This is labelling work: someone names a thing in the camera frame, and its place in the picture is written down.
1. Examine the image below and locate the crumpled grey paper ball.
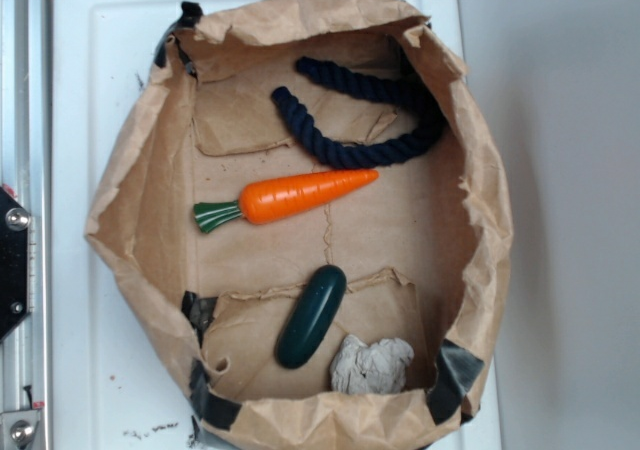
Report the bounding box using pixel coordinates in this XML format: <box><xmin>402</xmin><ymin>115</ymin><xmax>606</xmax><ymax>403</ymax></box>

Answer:
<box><xmin>329</xmin><ymin>334</ymin><xmax>415</xmax><ymax>395</ymax></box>

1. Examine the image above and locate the brown paper bag tray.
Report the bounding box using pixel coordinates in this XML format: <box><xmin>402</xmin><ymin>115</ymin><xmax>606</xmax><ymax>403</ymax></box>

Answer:
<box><xmin>85</xmin><ymin>0</ymin><xmax>513</xmax><ymax>449</ymax></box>

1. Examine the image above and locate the dark blue twisted rope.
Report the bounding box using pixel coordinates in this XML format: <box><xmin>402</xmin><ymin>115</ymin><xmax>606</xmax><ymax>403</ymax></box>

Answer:
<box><xmin>271</xmin><ymin>55</ymin><xmax>448</xmax><ymax>169</ymax></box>

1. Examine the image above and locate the orange plastic carrot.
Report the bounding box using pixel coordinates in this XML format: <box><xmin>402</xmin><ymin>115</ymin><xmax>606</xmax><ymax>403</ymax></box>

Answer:
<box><xmin>193</xmin><ymin>169</ymin><xmax>379</xmax><ymax>234</ymax></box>

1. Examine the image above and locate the dark green plastic pickle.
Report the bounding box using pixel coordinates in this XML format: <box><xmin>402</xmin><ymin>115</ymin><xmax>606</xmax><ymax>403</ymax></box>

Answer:
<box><xmin>275</xmin><ymin>265</ymin><xmax>347</xmax><ymax>369</ymax></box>

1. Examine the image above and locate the black metal bracket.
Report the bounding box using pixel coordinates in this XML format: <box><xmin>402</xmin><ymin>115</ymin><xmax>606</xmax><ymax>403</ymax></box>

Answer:
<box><xmin>0</xmin><ymin>185</ymin><xmax>32</xmax><ymax>342</ymax></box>

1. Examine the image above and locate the aluminium frame rail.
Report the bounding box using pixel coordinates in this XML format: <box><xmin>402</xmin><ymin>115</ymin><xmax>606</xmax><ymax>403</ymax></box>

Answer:
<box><xmin>1</xmin><ymin>0</ymin><xmax>52</xmax><ymax>449</ymax></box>

